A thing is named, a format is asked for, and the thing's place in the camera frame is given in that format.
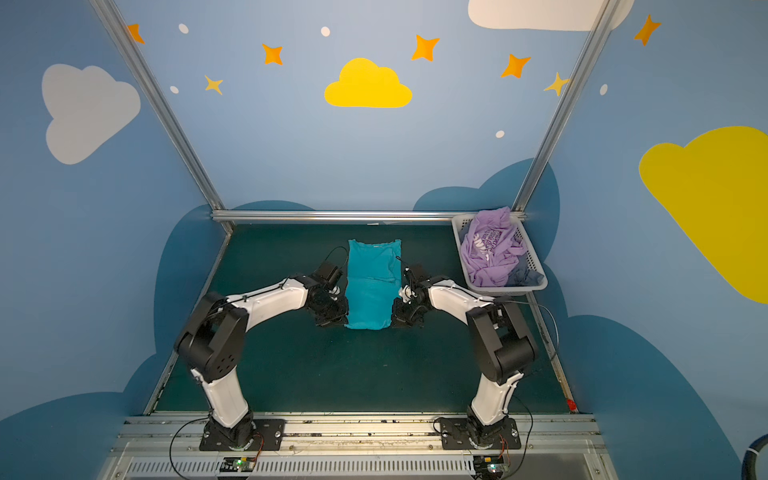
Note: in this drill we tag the white plastic laundry basket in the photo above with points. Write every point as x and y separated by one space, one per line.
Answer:
460 226

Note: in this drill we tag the left green circuit board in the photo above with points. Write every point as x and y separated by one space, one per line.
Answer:
237 464

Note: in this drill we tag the dark blue t-shirt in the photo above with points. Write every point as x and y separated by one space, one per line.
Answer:
524 274

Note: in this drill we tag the green circuit board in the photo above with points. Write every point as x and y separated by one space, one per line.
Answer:
488 468
237 464

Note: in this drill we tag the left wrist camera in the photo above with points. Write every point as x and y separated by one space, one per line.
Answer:
328 274

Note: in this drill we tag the left aluminium frame post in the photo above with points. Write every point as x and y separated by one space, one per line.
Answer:
114 24

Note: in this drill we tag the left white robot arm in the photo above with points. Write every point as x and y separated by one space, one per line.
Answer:
213 340

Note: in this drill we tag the aluminium frame post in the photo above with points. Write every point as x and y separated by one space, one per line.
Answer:
114 24
586 61

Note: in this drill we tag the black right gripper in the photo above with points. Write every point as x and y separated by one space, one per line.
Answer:
405 309

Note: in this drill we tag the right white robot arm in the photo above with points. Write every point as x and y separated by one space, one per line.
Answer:
504 349

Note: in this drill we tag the purple t-shirt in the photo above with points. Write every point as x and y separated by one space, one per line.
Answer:
489 249

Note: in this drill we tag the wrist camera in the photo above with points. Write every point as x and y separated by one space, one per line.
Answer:
414 275
328 274

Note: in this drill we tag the teal printed t-shirt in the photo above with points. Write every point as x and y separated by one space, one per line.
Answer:
374 279

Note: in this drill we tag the right aluminium frame post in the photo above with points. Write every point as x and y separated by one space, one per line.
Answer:
586 61

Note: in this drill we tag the right green circuit board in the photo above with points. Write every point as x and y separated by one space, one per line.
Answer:
488 468

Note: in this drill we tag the front aluminium rail base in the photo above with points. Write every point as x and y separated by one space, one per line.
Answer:
358 446

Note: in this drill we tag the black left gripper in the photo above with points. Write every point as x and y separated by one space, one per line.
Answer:
332 309

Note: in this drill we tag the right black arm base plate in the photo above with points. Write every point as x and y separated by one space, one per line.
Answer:
468 433

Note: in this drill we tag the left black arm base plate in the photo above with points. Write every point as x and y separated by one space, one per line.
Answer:
247 435

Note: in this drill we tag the rear horizontal aluminium frame bar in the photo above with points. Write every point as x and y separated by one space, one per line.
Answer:
333 217

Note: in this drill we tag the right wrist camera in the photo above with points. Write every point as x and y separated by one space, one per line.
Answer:
414 275

